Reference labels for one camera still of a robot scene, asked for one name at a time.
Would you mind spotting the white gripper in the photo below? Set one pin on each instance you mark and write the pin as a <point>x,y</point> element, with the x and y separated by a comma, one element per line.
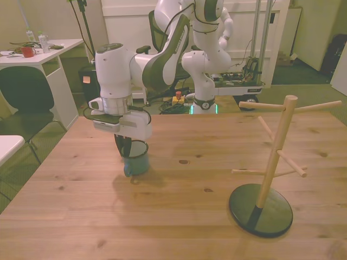
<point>137,127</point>

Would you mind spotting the blue enamel mug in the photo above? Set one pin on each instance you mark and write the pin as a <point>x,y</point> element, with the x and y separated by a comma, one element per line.
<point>139,162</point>

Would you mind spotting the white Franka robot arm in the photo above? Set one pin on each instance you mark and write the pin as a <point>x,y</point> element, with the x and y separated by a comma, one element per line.
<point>162,62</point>

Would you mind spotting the red mug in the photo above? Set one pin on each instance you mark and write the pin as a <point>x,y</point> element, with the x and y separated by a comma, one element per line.
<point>27,52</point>

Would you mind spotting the wooden mug tree black base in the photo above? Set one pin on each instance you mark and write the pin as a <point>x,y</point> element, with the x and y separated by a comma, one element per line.
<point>273,151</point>

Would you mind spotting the yellow emergency stop box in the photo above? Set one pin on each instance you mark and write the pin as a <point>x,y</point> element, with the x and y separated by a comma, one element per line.
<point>178,99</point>

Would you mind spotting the black bin with sticky note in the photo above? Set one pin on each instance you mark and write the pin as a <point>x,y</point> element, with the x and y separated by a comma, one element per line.
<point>88,81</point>

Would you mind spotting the black plastic chair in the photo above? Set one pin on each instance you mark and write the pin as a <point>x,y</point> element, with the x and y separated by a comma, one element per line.
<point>24,94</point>

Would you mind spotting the small white table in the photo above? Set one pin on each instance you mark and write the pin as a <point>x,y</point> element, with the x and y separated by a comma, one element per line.
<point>8,146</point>

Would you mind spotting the white desk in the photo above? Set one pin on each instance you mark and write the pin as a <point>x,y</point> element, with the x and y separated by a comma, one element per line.
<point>40,58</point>

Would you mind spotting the black tripod stand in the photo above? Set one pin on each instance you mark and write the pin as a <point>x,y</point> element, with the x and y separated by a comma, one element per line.
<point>86,27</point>

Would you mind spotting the clear plastic bottle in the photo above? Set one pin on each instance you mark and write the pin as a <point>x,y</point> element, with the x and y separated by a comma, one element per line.
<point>30,35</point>
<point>44,42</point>

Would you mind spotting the white mobile cart with electronics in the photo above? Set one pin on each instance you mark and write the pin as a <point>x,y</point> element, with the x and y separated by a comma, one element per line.
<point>238,81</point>

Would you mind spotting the cardboard box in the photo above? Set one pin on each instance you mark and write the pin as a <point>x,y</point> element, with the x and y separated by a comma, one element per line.
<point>284,58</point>

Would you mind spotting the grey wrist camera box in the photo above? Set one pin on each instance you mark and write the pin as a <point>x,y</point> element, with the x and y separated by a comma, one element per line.
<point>106,126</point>

